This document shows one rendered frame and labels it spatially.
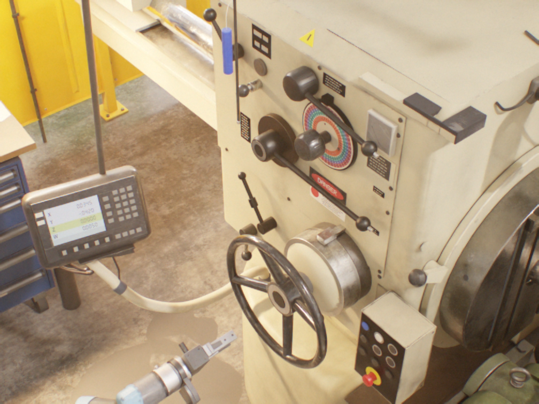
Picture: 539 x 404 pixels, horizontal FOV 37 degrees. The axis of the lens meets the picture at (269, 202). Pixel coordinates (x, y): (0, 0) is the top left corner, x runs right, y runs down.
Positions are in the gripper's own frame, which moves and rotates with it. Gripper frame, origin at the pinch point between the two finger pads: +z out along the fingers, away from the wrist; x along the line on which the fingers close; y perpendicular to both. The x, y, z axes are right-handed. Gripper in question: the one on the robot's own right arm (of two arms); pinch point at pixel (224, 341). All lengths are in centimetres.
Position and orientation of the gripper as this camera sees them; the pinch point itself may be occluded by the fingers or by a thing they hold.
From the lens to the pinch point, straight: 215.3
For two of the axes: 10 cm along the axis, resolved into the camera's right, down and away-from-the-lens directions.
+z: 7.7, -4.3, 4.7
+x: -2.9, 4.1, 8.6
